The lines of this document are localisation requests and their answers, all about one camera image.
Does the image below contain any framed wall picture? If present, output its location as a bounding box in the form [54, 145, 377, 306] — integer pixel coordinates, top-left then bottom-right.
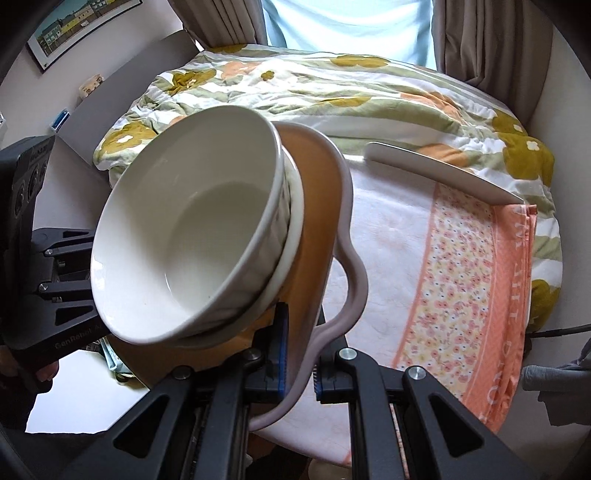
[25, 0, 144, 72]

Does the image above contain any grey cloth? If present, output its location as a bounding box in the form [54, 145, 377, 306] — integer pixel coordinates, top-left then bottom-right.
[522, 339, 591, 428]

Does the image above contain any floral quilt blanket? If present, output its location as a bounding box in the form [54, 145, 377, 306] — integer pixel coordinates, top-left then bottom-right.
[92, 44, 564, 333]

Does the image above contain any white ribbed bowl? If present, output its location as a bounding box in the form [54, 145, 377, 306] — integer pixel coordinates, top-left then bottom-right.
[90, 105, 293, 346]

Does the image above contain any long white tray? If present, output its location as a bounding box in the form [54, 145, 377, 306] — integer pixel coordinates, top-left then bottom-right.
[365, 142, 527, 206]

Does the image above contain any brown curtain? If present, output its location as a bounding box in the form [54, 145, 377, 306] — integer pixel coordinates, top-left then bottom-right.
[431, 0, 559, 93]
[168, 0, 269, 51]

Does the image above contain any light green cloth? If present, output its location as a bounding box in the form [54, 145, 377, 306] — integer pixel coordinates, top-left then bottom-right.
[99, 339, 136, 380]

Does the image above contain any black cable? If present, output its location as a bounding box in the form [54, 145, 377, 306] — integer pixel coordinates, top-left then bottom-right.
[526, 324, 591, 339]

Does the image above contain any small cream box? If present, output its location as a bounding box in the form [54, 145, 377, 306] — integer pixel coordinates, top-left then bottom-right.
[78, 74, 105, 99]

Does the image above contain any pale sheer curtain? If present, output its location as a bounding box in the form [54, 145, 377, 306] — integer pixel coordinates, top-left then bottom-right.
[262, 0, 437, 70]

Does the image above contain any white towel with orange border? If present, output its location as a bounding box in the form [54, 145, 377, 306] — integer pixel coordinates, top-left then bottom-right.
[249, 152, 539, 467]

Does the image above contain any person's left hand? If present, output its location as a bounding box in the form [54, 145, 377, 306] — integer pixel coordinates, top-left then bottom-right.
[28, 360, 61, 394]

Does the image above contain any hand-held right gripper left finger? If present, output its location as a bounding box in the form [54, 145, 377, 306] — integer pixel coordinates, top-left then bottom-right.
[60, 302, 291, 480]

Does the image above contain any cream smooth bowl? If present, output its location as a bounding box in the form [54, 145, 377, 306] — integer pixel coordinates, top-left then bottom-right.
[175, 152, 306, 349]

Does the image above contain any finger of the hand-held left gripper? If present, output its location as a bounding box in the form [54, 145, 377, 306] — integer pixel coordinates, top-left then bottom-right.
[38, 278, 98, 327]
[32, 226, 98, 260]

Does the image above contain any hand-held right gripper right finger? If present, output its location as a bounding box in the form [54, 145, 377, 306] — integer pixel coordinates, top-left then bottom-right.
[313, 335, 536, 480]

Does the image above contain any pink plastic basin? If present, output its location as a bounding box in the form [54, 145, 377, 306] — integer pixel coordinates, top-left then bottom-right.
[108, 121, 370, 432]

